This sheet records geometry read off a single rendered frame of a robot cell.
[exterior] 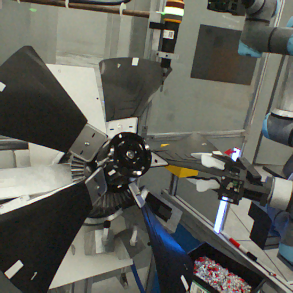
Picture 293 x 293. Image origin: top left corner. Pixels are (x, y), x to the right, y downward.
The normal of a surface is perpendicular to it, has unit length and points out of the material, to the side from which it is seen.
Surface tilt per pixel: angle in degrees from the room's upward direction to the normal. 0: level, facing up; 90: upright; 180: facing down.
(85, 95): 50
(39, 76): 73
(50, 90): 78
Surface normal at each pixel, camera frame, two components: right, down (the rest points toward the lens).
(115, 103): -0.31, -0.53
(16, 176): 0.49, -0.33
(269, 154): 0.15, 0.34
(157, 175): 0.51, 0.35
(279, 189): -0.21, -0.37
